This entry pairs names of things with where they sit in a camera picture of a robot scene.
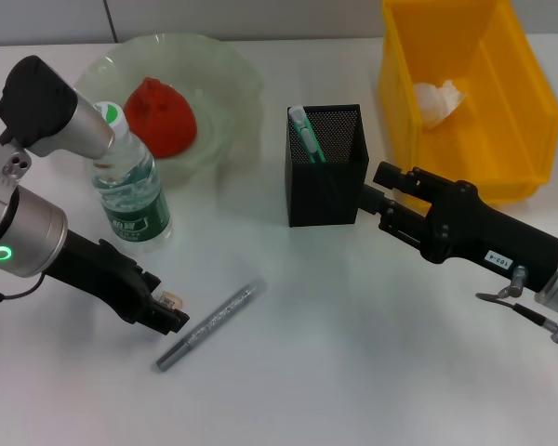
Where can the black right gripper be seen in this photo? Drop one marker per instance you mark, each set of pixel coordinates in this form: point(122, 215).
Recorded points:
point(483, 237)

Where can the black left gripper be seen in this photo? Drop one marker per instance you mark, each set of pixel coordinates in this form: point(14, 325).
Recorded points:
point(102, 274)

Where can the beige eraser with barcode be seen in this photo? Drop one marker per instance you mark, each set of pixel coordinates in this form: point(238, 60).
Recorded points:
point(172, 299)

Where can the silver glitter pen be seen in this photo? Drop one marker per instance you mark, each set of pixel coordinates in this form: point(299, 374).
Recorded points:
point(209, 325)

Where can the green utility knife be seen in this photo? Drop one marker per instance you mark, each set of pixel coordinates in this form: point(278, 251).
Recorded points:
point(307, 135)

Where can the white paper ball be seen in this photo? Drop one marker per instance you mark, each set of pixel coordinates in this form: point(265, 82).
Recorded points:
point(437, 102)

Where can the clear water bottle green label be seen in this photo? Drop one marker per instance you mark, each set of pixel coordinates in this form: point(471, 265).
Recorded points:
point(130, 195)

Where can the red-orange plush orange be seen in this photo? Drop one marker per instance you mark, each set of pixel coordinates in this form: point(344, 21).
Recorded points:
point(167, 121)

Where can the black mesh pen holder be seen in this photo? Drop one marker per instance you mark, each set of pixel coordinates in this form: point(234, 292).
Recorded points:
point(325, 195)

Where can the green glass fruit plate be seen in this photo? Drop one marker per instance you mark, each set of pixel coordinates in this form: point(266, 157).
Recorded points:
point(223, 83)

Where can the yellow plastic bin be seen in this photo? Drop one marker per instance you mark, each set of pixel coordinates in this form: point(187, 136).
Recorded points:
point(493, 153)

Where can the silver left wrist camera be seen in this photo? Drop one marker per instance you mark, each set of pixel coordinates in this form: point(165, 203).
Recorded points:
point(42, 107)

